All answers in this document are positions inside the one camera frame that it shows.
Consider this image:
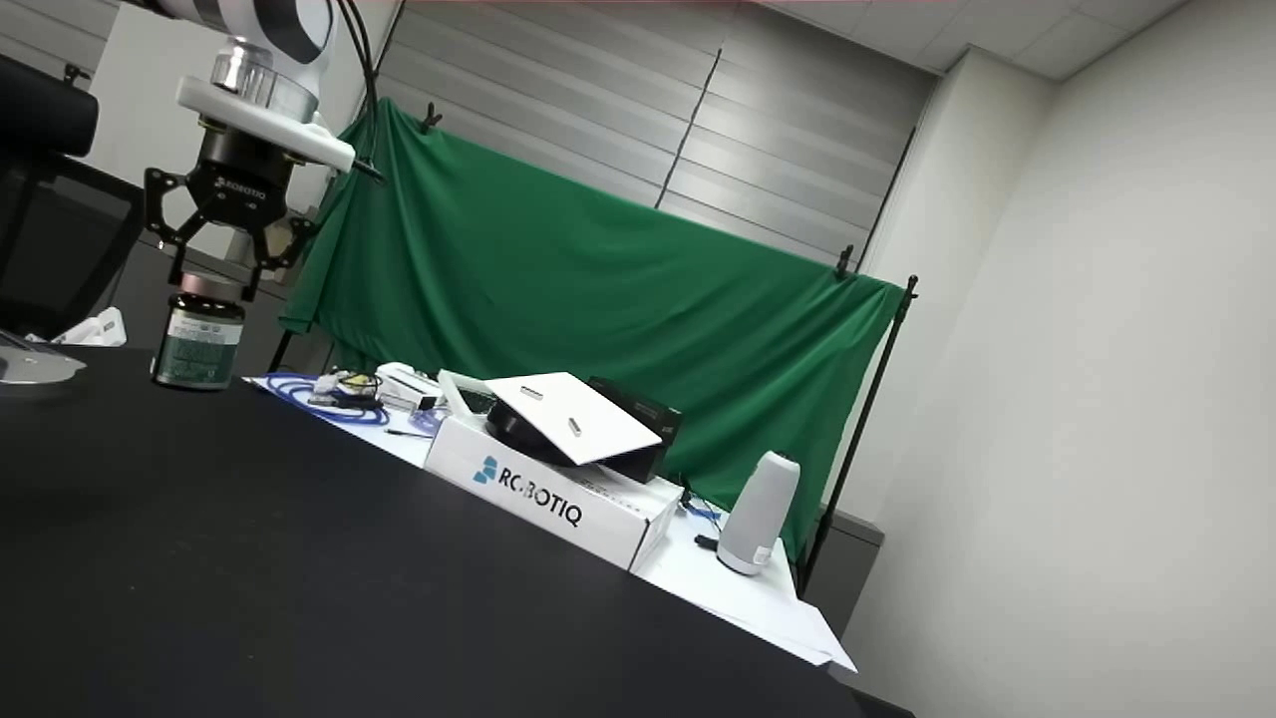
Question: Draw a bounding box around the crumpled white paper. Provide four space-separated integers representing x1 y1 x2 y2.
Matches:
57 308 126 349

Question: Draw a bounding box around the green label vial black cap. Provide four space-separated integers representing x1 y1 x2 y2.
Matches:
151 271 245 390

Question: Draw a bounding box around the black backdrop stand pole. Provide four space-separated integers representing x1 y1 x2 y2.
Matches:
793 276 919 598

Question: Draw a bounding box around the blue coiled cable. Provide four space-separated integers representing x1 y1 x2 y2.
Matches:
264 373 445 438

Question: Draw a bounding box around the green backdrop cloth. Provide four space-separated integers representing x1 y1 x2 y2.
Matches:
277 104 903 556

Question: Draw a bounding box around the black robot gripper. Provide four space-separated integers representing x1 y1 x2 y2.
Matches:
142 123 314 300

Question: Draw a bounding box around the white Robotiq cardboard box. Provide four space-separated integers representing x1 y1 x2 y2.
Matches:
423 373 677 570

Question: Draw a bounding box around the white device on table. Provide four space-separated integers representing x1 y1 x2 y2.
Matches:
374 365 442 413

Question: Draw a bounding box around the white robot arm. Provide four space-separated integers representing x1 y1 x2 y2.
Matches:
136 0 365 300

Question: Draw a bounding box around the white speaker device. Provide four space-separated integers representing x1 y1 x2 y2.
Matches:
719 451 801 575

